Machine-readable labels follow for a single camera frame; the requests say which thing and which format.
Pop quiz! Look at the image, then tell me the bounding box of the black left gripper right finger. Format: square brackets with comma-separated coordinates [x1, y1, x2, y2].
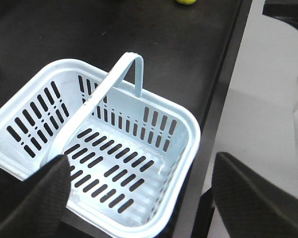
[212, 152, 298, 238]

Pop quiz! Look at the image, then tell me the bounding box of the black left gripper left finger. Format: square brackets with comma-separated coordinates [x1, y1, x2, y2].
[0, 155, 71, 238]

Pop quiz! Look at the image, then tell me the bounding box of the light blue plastic basket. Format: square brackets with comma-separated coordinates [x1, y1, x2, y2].
[0, 53, 201, 238]

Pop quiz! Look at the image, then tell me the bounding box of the yellow lemon front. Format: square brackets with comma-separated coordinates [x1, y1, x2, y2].
[176, 0, 196, 5]

